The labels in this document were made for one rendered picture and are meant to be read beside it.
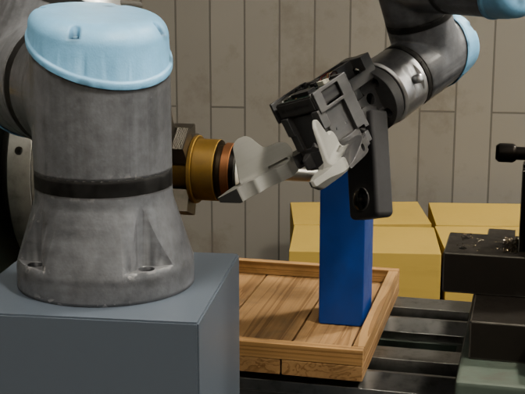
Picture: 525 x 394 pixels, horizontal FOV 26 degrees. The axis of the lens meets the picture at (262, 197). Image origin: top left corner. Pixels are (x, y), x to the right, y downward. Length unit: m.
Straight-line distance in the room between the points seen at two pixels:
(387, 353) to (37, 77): 0.72
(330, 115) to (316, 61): 3.39
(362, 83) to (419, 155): 3.38
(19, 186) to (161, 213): 0.56
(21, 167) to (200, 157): 0.23
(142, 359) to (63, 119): 0.20
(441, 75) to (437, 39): 0.04
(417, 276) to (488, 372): 2.47
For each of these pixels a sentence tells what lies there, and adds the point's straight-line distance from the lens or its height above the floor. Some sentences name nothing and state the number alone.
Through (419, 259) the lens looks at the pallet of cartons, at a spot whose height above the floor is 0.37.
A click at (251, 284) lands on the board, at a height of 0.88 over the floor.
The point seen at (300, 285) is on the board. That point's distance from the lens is 1.69.
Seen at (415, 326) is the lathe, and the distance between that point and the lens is 1.61.
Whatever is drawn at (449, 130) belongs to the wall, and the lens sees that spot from 4.57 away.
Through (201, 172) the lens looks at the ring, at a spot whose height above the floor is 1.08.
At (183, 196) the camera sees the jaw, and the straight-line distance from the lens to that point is 1.54.
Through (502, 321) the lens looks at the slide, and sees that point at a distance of 1.30.
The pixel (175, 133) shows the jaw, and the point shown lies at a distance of 1.52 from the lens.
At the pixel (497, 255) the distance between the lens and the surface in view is 1.38.
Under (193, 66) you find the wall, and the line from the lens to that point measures 4.63.
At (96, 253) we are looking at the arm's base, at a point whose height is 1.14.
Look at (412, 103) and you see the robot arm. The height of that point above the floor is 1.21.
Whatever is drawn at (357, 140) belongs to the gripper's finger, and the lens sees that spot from 1.15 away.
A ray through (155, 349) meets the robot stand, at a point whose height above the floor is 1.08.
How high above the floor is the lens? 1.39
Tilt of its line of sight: 13 degrees down
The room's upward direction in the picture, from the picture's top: straight up
